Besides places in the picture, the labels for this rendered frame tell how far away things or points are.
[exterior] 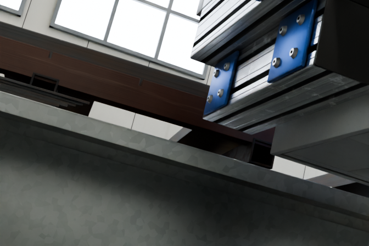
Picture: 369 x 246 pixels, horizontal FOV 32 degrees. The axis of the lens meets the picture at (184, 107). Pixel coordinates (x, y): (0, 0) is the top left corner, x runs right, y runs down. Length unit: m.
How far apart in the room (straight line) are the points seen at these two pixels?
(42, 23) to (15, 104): 9.08
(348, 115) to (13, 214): 0.62
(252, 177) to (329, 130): 0.27
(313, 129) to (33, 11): 9.37
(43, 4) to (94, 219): 9.10
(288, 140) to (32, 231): 0.49
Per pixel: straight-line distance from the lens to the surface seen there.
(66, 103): 1.12
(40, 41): 1.32
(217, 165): 1.06
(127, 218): 1.19
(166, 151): 1.04
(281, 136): 0.96
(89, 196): 1.18
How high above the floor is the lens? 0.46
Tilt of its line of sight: 15 degrees up
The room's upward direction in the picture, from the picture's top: 14 degrees clockwise
